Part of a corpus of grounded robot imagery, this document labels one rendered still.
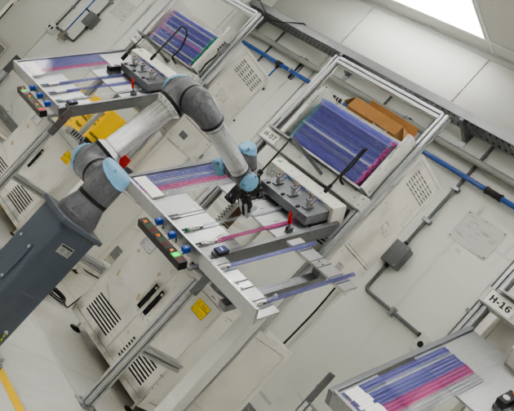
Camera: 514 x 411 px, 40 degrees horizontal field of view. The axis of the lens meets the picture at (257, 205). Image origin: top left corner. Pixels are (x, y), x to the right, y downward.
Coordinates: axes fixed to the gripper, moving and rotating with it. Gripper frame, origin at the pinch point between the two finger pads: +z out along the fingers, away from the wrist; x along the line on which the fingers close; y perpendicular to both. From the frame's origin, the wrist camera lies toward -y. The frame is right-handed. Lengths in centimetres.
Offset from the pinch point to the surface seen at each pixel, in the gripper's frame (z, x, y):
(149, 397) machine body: 56, -21, -63
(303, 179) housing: 0.6, 7.2, 38.4
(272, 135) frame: -2, 43, 47
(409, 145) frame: -21, -22, 73
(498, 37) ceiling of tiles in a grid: 6, 70, 252
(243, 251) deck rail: -1.4, -21.0, -14.5
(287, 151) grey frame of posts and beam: -1, 29, 45
